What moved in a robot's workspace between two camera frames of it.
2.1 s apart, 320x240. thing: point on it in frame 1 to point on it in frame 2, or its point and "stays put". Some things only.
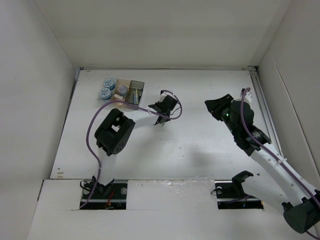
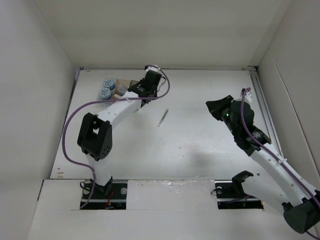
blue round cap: (105, 94) stays put
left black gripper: (157, 104) to (156, 91)
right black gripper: (215, 106) stays put
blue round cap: (109, 83) stays put
